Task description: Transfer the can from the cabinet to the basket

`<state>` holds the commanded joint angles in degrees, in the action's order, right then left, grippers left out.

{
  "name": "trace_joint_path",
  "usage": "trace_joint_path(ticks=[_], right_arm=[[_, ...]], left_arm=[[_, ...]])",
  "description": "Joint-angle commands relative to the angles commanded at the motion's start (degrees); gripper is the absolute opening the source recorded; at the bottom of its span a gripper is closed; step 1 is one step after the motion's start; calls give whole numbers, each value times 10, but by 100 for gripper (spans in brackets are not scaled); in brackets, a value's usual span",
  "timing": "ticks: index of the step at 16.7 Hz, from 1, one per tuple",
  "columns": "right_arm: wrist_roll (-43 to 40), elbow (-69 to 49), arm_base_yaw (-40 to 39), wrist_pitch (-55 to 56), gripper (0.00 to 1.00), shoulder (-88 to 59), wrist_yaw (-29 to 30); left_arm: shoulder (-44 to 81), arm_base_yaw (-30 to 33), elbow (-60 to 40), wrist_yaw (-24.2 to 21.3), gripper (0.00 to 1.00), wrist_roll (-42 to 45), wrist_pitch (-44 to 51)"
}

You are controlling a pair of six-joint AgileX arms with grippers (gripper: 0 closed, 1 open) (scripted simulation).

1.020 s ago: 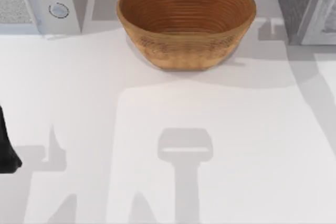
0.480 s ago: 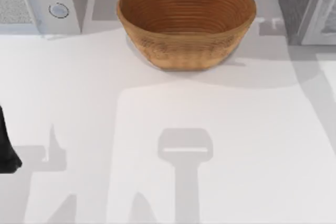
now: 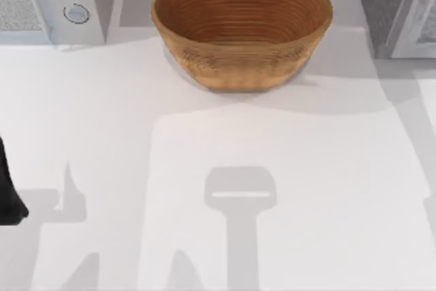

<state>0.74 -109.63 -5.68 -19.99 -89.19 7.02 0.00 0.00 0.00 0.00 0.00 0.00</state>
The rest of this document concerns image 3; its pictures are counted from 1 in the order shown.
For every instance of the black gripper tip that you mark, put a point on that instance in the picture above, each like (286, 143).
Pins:
(8, 199)

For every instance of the brown woven basket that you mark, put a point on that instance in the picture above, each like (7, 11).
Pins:
(238, 25)

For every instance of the pale microwave oven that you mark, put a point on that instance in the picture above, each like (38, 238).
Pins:
(92, 4)

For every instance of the round microwave knob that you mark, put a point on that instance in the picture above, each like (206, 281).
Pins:
(76, 13)

